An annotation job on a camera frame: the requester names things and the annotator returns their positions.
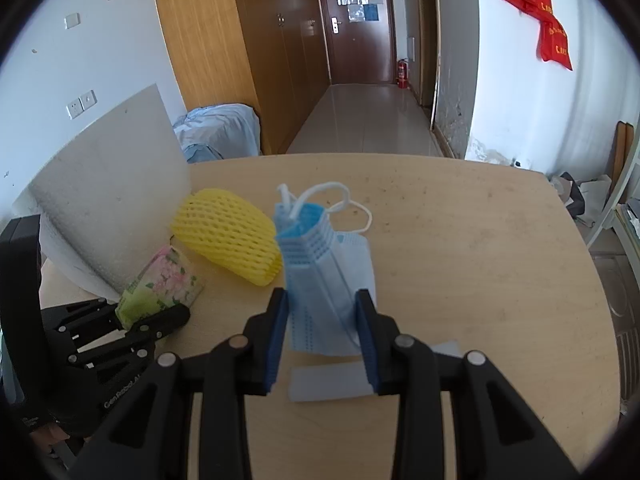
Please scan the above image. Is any floral green tissue pack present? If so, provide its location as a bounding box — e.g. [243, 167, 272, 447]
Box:
[115, 245, 206, 328]

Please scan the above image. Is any white foam box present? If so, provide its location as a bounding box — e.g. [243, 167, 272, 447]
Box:
[12, 84, 193, 301]

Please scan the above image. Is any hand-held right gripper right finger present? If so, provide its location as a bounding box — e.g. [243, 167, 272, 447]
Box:
[354, 287, 581, 480]

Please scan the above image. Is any metal bunk bed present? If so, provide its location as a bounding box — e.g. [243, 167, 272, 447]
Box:
[585, 120, 640, 411]

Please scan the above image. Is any open wooden side door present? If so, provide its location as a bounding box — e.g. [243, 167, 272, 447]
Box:
[415, 0, 442, 131]

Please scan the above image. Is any blue face mask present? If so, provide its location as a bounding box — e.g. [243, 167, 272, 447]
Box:
[272, 181, 376, 356]

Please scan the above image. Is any light blue bedding bundle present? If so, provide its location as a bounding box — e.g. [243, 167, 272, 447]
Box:
[173, 103, 262, 163]

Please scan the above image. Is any dark brown entrance door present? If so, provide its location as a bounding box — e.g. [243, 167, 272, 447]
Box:
[315, 0, 398, 86]

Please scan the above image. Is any dark clutter pile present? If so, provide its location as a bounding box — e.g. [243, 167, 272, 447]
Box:
[549, 171, 613, 221]

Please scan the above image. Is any white plastic packet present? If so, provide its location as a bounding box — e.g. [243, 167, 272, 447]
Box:
[289, 341, 463, 403]

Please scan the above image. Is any tall wooden wardrobe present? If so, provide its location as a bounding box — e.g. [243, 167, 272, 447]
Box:
[150, 0, 331, 156]

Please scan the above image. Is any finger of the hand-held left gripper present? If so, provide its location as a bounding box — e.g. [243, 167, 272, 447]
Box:
[67, 304, 192, 369]
[42, 297, 119, 344]

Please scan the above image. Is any yellow foam fruit net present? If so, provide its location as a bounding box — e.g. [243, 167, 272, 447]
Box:
[171, 189, 283, 287]

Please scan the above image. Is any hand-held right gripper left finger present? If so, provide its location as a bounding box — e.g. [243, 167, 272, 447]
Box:
[65, 287, 291, 480]

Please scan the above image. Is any white double wall socket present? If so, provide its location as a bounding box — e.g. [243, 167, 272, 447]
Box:
[66, 90, 97, 120]

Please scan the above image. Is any brown wooden board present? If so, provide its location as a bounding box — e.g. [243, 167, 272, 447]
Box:
[607, 120, 636, 206]

